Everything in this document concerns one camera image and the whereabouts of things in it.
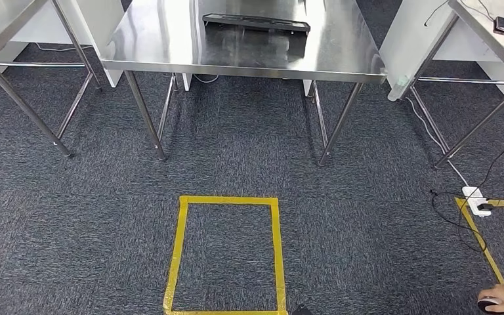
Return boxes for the black round mouse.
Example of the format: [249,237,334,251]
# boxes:
[476,296,504,314]

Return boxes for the steel workbench table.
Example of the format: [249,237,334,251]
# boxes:
[408,0,504,171]
[100,0,388,167]
[0,0,103,158]

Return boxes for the black floor cable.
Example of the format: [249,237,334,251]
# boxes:
[429,129,504,254]

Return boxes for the yellow tape floor square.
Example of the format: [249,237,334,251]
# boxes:
[453,196,504,285]
[163,196,289,315]

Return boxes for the thin white cable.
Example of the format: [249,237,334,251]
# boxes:
[192,73,221,85]
[34,42,93,53]

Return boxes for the white power cable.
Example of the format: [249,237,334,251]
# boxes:
[404,96,471,188]

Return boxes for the thin dark cable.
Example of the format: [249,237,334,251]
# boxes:
[423,0,496,28]

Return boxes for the long black plastic panel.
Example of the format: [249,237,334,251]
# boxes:
[201,12,312,35]

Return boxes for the white power strip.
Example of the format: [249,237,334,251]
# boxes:
[461,186,494,218]

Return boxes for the person's hand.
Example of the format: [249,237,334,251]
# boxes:
[478,283,504,314]

